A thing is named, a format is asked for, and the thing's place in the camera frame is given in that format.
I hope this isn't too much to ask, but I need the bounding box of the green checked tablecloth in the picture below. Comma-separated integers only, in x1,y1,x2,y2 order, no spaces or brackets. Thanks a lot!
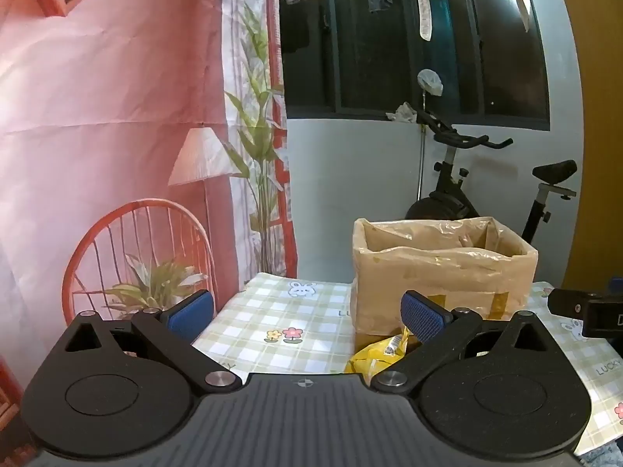
192,272,623,458

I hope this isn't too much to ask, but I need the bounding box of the yellow snack packet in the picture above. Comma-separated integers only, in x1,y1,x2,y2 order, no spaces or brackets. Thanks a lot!
345,328,422,375

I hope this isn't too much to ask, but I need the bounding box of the plastic-lined cardboard box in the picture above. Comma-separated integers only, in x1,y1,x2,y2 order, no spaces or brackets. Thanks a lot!
351,216,539,351

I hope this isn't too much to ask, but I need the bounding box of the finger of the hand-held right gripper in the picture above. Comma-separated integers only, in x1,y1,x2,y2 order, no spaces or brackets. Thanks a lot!
547,288,592,324

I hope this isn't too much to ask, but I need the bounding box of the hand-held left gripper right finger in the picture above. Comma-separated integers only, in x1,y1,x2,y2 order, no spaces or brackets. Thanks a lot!
372,290,543,395

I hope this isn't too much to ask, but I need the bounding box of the dark window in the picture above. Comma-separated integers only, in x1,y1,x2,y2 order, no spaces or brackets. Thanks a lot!
280,0,551,132

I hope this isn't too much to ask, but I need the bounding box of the white plastic bag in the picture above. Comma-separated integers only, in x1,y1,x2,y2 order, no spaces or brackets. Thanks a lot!
417,69,444,96

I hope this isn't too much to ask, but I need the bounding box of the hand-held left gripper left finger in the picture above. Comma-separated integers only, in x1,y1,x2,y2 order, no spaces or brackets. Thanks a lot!
64,289,243,394

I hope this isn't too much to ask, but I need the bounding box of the white rag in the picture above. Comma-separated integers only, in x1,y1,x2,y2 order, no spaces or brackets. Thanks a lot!
387,102,419,124

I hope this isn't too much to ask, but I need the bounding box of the black exercise bike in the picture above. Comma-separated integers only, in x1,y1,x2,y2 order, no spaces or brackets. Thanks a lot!
404,107,578,256

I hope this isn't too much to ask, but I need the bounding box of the metal pole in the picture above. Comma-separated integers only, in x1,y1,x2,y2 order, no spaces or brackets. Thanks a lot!
416,92,430,202

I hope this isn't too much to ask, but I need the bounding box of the wooden door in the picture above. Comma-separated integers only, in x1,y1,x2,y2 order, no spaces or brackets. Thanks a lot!
560,0,623,293

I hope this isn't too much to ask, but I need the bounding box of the hanging white strap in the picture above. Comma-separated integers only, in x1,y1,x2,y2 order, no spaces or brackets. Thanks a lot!
414,0,434,42

